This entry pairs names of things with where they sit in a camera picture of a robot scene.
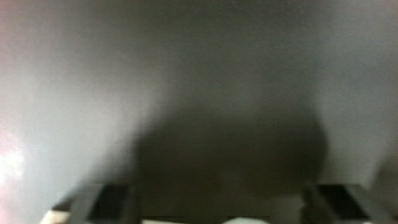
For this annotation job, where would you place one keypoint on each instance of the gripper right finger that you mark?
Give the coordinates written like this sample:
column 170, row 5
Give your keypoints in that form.
column 335, row 205

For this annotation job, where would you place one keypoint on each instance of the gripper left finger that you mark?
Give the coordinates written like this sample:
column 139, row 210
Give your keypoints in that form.
column 102, row 204

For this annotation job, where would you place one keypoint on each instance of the white cabinet body box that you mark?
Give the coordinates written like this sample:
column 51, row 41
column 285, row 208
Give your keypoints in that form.
column 218, row 98

